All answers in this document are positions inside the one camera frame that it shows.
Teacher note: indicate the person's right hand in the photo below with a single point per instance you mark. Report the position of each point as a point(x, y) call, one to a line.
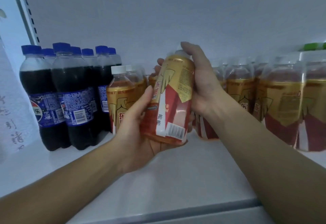
point(206, 86)

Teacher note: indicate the person's left hand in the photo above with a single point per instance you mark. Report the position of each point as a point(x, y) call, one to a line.
point(130, 145)

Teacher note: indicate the gold energy drink bottle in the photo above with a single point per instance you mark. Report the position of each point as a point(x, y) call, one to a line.
point(170, 99)

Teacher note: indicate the row of amber drink bottles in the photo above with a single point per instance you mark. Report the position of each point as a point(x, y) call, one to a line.
point(280, 99)

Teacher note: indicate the group of blue-capped cola bottles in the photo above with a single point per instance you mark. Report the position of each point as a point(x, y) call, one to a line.
point(71, 94)

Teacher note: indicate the white metal shelf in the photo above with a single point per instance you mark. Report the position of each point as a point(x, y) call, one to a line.
point(178, 12)

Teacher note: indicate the row of green-capped bottles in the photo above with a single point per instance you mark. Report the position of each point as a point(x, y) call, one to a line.
point(313, 46)

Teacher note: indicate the person's right forearm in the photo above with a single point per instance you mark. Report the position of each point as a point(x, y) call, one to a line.
point(270, 165)

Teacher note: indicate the person's left forearm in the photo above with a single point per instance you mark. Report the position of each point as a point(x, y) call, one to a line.
point(56, 191)

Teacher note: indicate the white bamboo print curtain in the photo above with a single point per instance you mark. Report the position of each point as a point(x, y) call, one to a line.
point(13, 114)

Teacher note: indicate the white panelled door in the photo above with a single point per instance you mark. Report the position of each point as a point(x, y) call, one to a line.
point(13, 12)

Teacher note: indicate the small brass pendant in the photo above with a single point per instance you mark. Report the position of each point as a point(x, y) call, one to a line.
point(2, 13)

